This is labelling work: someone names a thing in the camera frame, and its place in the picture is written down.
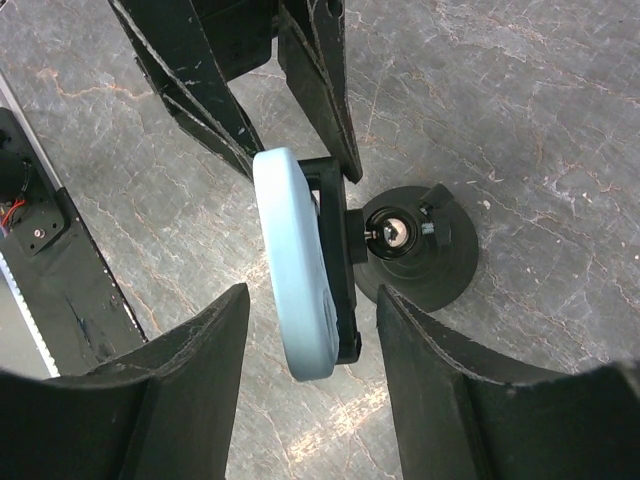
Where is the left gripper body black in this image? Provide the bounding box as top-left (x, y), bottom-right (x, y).
top-left (192, 0), bottom-right (279, 80)

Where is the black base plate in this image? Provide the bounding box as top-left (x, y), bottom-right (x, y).
top-left (1, 108), bottom-right (147, 377)

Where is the phone with light blue case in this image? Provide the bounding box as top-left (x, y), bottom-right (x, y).
top-left (253, 148), bottom-right (339, 382)

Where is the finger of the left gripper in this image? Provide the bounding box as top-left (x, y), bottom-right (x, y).
top-left (278, 1), bottom-right (363, 183)
top-left (109, 1), bottom-right (264, 181)

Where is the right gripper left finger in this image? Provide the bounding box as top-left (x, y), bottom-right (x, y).
top-left (1, 283), bottom-right (250, 479)

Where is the black phone stand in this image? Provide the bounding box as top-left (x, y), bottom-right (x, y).
top-left (300, 157), bottom-right (479, 364)

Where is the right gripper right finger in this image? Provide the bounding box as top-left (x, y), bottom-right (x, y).
top-left (376, 287), bottom-right (639, 479)

